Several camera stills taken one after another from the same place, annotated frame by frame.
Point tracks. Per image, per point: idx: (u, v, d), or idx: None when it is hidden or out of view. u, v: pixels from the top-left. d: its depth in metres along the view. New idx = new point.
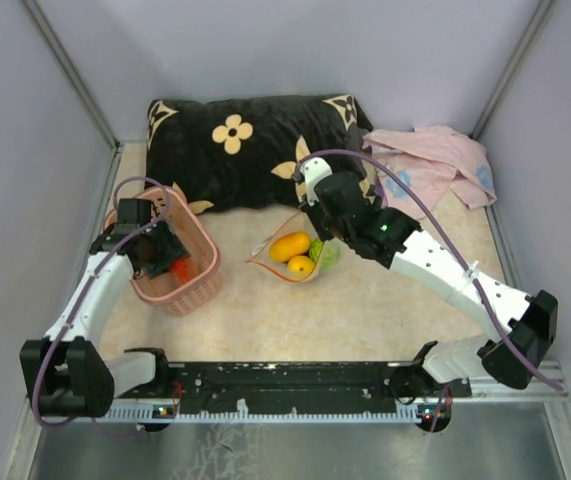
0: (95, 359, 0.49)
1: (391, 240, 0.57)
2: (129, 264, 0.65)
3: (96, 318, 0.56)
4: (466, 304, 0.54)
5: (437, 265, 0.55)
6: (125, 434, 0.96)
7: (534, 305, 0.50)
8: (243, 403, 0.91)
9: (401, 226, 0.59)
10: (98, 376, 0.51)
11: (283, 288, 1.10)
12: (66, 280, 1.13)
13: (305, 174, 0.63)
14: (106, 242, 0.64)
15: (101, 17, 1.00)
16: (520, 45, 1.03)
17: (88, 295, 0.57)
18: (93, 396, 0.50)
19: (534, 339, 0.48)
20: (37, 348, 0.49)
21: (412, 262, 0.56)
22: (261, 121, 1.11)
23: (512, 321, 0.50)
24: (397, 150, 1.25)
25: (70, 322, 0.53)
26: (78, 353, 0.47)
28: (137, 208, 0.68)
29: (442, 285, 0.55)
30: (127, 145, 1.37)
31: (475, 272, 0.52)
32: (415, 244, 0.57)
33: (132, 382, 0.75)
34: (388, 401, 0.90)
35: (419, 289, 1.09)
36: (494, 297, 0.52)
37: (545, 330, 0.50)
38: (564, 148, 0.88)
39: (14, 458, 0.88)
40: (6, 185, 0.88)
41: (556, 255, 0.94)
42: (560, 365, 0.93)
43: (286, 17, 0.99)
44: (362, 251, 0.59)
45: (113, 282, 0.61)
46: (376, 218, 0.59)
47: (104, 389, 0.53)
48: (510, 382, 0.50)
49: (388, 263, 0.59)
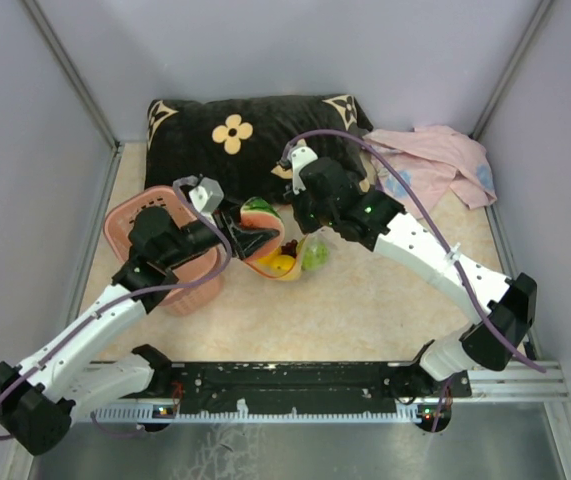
0: (45, 414, 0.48)
1: (376, 222, 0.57)
2: (142, 307, 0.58)
3: (77, 361, 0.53)
4: (448, 287, 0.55)
5: (420, 247, 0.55)
6: (124, 432, 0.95)
7: (514, 287, 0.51)
8: (243, 403, 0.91)
9: (386, 208, 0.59)
10: (48, 427, 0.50)
11: (283, 288, 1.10)
12: (66, 281, 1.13)
13: (293, 160, 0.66)
14: (130, 274, 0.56)
15: (101, 18, 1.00)
16: (520, 45, 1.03)
17: (78, 335, 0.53)
18: (34, 443, 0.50)
19: (512, 319, 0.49)
20: (1, 380, 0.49)
21: (395, 245, 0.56)
22: (261, 121, 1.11)
23: (491, 302, 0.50)
24: (397, 150, 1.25)
25: (43, 363, 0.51)
26: (28, 408, 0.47)
28: (147, 250, 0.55)
29: (424, 267, 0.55)
30: (127, 145, 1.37)
31: (457, 254, 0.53)
32: (398, 227, 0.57)
33: (111, 397, 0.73)
34: (388, 401, 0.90)
35: (419, 289, 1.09)
36: (475, 278, 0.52)
37: (523, 312, 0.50)
38: (564, 148, 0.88)
39: (14, 458, 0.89)
40: (6, 185, 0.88)
41: (556, 255, 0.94)
42: (560, 365, 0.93)
43: (286, 17, 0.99)
44: (347, 233, 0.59)
45: (115, 325, 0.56)
46: (360, 201, 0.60)
47: (55, 432, 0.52)
48: (489, 365, 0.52)
49: (371, 246, 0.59)
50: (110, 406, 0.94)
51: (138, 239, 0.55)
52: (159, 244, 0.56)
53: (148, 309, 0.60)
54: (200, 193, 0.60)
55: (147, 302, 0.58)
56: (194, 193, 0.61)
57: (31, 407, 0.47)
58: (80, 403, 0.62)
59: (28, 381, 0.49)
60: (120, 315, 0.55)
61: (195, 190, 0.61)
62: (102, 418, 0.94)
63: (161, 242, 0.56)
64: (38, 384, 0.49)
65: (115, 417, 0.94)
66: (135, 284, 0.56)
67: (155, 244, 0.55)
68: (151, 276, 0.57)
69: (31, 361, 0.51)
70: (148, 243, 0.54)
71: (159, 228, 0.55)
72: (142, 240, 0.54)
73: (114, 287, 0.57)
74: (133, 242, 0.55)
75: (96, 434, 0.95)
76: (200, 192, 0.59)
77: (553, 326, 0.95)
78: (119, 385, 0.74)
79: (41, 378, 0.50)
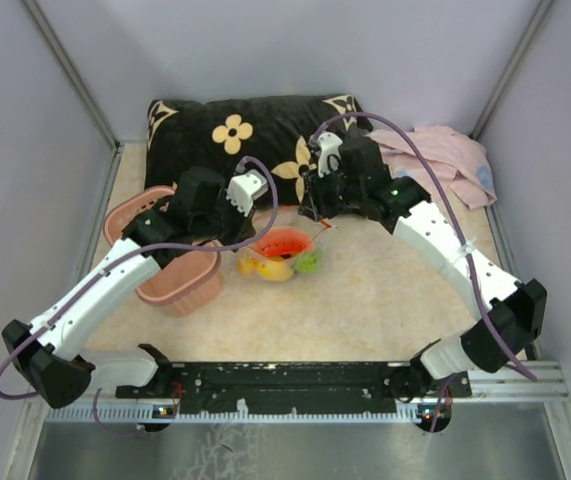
0: (58, 373, 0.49)
1: (399, 205, 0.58)
2: (153, 265, 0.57)
3: (87, 321, 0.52)
4: (454, 278, 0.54)
5: (436, 235, 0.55)
6: (125, 432, 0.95)
7: (522, 291, 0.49)
8: (243, 403, 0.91)
9: (413, 195, 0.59)
10: (67, 382, 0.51)
11: (284, 288, 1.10)
12: (66, 280, 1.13)
13: (322, 143, 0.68)
14: (142, 226, 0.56)
15: (101, 19, 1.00)
16: (520, 46, 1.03)
17: (86, 294, 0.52)
18: (53, 400, 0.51)
19: (512, 320, 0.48)
20: (14, 338, 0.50)
21: (412, 228, 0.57)
22: (261, 121, 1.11)
23: (495, 300, 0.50)
24: (397, 150, 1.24)
25: (52, 322, 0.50)
26: (40, 367, 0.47)
28: (193, 192, 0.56)
29: (435, 253, 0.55)
30: (127, 145, 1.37)
31: (470, 248, 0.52)
32: (420, 213, 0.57)
33: (118, 380, 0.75)
34: (388, 401, 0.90)
35: (419, 289, 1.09)
36: (484, 275, 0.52)
37: (528, 316, 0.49)
38: (564, 148, 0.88)
39: (14, 458, 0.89)
40: (6, 185, 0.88)
41: (556, 256, 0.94)
42: (559, 365, 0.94)
43: (285, 17, 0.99)
44: (371, 212, 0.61)
45: (126, 282, 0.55)
46: (390, 184, 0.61)
47: (74, 388, 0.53)
48: (484, 362, 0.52)
49: (392, 228, 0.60)
50: (110, 406, 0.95)
51: (188, 182, 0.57)
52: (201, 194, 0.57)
53: (162, 265, 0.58)
54: (255, 178, 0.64)
55: (160, 258, 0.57)
56: (248, 176, 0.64)
57: (42, 369, 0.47)
58: (99, 368, 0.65)
59: (39, 340, 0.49)
60: (130, 273, 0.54)
61: (247, 175, 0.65)
62: (104, 418, 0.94)
63: (208, 197, 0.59)
64: (48, 345, 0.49)
65: (115, 417, 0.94)
66: (146, 235, 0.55)
67: (201, 193, 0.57)
68: (164, 229, 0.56)
69: (41, 321, 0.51)
70: (198, 187, 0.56)
71: (211, 181, 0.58)
72: (195, 182, 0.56)
73: (124, 242, 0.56)
74: (183, 186, 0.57)
75: (96, 434, 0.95)
76: (256, 180, 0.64)
77: (554, 326, 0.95)
78: (127, 368, 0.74)
79: (51, 338, 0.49)
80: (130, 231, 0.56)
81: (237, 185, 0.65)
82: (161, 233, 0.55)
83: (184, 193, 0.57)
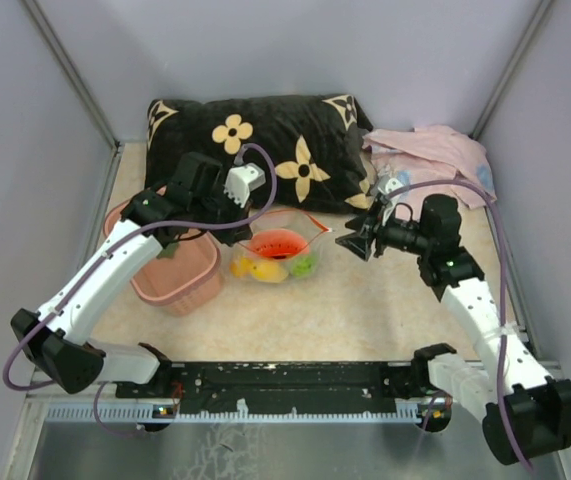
0: (71, 358, 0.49)
1: (451, 276, 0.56)
2: (154, 246, 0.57)
3: (95, 305, 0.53)
4: (485, 356, 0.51)
5: (477, 311, 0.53)
6: (125, 432, 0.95)
7: (549, 386, 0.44)
8: (243, 403, 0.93)
9: (468, 270, 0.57)
10: (80, 366, 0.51)
11: (284, 288, 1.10)
12: (66, 280, 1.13)
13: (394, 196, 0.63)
14: (140, 207, 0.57)
15: (101, 18, 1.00)
16: (520, 45, 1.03)
17: (91, 278, 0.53)
18: (69, 384, 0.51)
19: (530, 409, 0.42)
20: (23, 326, 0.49)
21: (458, 298, 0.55)
22: (261, 121, 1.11)
23: (517, 386, 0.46)
24: (397, 150, 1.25)
25: (60, 308, 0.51)
26: (52, 352, 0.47)
28: (193, 172, 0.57)
29: (472, 327, 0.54)
30: (127, 145, 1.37)
31: (506, 330, 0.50)
32: (470, 286, 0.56)
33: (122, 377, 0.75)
34: (388, 401, 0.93)
35: (419, 289, 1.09)
36: (514, 361, 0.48)
37: (550, 420, 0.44)
38: (564, 148, 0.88)
39: (14, 458, 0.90)
40: (5, 185, 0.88)
41: (556, 256, 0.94)
42: (560, 365, 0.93)
43: (284, 16, 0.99)
44: (425, 273, 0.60)
45: (129, 263, 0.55)
46: (455, 255, 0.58)
47: (86, 371, 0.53)
48: (497, 451, 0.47)
49: (439, 295, 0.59)
50: (111, 406, 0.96)
51: (190, 162, 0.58)
52: (201, 176, 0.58)
53: (163, 245, 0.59)
54: (252, 169, 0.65)
55: (161, 237, 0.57)
56: (246, 168, 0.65)
57: (55, 354, 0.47)
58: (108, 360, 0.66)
59: (48, 326, 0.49)
60: (133, 254, 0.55)
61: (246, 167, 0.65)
62: (105, 418, 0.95)
63: (210, 178, 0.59)
64: (59, 329, 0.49)
65: (115, 417, 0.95)
66: (144, 215, 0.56)
67: (201, 174, 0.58)
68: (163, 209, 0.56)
69: (48, 307, 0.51)
70: (198, 167, 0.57)
71: (211, 162, 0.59)
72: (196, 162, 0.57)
73: (123, 224, 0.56)
74: (182, 168, 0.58)
75: (96, 434, 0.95)
76: (254, 170, 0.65)
77: (554, 326, 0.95)
78: (132, 360, 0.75)
79: (61, 323, 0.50)
80: (129, 213, 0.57)
81: (235, 176, 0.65)
82: (161, 212, 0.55)
83: (184, 174, 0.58)
